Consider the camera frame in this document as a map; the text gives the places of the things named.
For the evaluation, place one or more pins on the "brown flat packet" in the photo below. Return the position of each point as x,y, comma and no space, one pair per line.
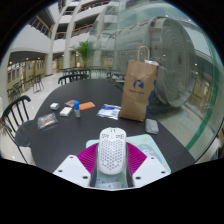
69,103

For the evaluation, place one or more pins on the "group of black chairs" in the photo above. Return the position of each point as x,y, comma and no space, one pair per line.
36,81

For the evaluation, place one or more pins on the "large white cylindrical exhibit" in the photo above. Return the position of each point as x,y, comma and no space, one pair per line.
173,56

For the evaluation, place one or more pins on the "brown paper bag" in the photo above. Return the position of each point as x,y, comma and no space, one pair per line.
136,96

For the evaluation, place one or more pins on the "orange flat packet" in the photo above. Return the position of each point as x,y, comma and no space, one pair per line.
87,105

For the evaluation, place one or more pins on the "white perforated computer mouse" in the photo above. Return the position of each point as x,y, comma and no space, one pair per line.
111,151

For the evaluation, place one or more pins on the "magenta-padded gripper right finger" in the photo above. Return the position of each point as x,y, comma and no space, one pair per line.
150,168

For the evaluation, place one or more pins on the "small blue-capped bottle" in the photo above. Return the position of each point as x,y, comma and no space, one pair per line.
77,110

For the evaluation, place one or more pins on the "green potted palm plant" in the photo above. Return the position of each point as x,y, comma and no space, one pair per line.
85,50

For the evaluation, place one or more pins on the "black spindle-back chair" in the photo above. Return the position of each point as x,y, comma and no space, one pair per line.
23,133
71,77

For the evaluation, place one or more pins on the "cream white box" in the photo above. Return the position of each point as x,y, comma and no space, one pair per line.
65,111

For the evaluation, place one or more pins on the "white and blue tissue pack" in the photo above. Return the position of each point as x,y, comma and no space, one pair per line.
109,111

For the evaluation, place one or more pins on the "clear plastic snack bag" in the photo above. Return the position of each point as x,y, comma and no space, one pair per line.
47,120

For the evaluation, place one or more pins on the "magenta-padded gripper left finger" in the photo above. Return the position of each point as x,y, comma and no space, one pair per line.
71,168

